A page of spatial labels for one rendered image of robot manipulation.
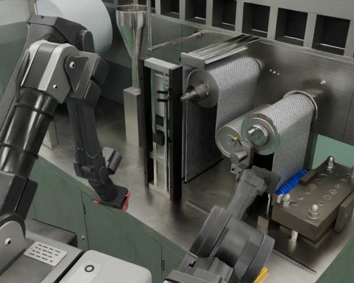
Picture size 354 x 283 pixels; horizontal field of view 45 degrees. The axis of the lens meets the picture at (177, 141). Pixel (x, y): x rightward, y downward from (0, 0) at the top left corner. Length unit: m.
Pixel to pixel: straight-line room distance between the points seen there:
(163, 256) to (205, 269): 1.04
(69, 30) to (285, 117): 0.77
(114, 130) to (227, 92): 0.84
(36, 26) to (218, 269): 0.63
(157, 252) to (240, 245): 1.06
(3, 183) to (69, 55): 0.18
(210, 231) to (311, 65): 1.11
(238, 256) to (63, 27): 0.60
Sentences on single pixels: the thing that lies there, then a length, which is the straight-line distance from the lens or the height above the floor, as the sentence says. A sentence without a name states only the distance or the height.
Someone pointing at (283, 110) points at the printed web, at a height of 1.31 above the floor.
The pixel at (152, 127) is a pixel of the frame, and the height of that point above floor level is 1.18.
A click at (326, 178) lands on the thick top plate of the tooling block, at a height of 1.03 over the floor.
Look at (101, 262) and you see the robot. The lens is 0.55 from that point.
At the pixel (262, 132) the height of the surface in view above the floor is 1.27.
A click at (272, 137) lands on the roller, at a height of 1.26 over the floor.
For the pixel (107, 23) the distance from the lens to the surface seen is 2.10.
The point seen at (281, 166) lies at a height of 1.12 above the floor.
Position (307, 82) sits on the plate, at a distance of 1.66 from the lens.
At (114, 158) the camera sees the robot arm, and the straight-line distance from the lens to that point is 1.27.
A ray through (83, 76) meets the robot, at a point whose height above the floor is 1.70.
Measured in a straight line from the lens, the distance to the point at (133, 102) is 1.92.
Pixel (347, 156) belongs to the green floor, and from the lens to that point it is 3.93.
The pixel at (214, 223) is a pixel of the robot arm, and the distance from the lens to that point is 0.62.
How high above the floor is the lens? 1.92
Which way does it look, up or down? 30 degrees down
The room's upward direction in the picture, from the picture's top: straight up
